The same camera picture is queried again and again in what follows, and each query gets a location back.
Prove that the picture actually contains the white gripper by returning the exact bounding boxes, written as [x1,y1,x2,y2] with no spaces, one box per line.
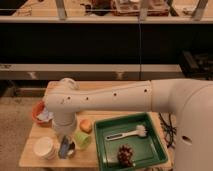
[52,120,77,135]

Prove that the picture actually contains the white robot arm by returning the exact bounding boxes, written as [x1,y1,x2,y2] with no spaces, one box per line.
[44,78,213,171]

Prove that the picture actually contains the metal cup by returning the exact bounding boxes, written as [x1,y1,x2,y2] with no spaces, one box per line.
[65,142,75,159]

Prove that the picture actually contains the white plastic cup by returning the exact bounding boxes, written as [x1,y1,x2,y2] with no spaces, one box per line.
[33,137,56,160]

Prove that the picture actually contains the white blue cloth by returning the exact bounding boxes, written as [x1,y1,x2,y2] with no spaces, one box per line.
[37,109,53,122]

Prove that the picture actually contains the orange fruit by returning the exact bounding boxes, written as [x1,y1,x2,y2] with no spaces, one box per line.
[79,119,92,133]

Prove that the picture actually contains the orange bowl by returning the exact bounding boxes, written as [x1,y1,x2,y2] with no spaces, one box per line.
[31,101,52,127]

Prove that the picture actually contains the brown pine cone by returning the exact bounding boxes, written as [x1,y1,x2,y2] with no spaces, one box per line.
[117,144,133,167]

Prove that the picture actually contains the white dish brush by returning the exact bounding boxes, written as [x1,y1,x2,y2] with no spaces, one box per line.
[105,125,147,141]

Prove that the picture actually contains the black cables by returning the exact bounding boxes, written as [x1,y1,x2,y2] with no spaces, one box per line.
[157,112,178,149]

